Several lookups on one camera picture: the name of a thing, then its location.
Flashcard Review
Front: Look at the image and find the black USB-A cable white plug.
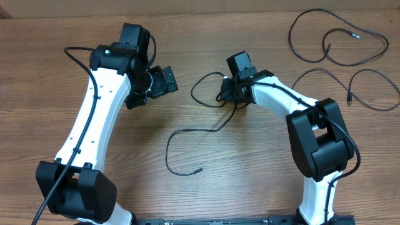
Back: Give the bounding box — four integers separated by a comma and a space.
165, 71, 238, 176

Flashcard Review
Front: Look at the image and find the thin black cable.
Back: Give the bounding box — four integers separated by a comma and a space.
287, 8, 390, 68

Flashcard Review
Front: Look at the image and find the black USB cable dark plug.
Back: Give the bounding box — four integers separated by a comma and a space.
291, 67, 400, 113

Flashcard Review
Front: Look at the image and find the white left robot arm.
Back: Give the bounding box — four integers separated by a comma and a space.
36, 23, 178, 224

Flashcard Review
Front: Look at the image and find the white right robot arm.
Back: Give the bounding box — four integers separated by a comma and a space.
220, 51, 359, 224

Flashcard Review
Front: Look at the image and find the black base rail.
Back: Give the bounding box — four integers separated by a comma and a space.
130, 216, 301, 225

